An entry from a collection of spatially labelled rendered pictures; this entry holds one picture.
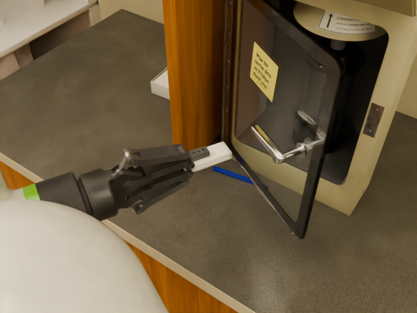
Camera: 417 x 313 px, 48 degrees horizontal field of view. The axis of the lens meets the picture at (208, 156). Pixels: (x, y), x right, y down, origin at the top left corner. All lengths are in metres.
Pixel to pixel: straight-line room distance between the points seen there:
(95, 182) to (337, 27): 0.46
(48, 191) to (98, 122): 0.59
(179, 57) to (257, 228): 0.38
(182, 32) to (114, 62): 0.60
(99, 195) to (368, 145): 0.49
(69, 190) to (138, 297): 0.49
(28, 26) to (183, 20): 0.96
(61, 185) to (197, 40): 0.41
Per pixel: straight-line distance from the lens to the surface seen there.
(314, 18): 0.85
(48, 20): 1.77
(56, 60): 1.51
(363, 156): 0.92
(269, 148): 0.77
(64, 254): 0.18
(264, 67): 0.81
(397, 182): 1.15
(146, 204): 0.75
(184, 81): 0.94
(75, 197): 0.67
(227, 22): 0.89
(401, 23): 0.77
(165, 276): 1.10
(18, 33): 1.72
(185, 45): 0.90
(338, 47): 0.92
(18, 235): 0.19
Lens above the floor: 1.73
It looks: 45 degrees down
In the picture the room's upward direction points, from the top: straight up
